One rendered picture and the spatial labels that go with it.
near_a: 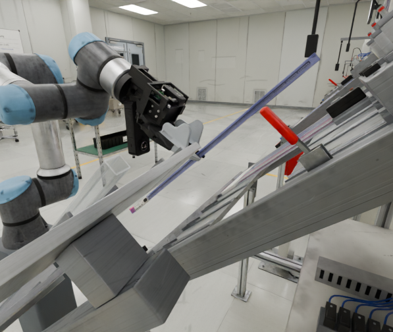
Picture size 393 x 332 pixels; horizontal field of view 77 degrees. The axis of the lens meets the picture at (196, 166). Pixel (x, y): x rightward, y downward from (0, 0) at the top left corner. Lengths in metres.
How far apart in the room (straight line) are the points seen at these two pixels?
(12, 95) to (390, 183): 0.58
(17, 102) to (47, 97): 0.05
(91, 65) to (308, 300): 0.72
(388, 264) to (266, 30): 9.01
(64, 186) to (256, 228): 0.85
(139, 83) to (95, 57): 0.11
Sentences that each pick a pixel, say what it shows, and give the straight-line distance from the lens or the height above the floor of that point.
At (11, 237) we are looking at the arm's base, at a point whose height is 0.60.
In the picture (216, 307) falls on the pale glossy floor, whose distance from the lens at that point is 1.47.
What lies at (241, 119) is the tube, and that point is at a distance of 0.41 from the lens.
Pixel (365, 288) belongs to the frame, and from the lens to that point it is 0.77.
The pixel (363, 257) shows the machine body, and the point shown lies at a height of 0.62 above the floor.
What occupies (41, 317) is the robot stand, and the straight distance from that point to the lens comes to 1.27.
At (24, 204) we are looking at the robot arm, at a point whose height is 0.71.
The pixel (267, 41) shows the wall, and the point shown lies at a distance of 9.52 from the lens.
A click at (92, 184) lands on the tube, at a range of 0.16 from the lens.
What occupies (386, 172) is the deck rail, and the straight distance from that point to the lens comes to 0.30.
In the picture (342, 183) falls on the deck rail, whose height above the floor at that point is 1.02.
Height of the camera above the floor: 1.13
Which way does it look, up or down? 21 degrees down
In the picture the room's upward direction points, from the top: straight up
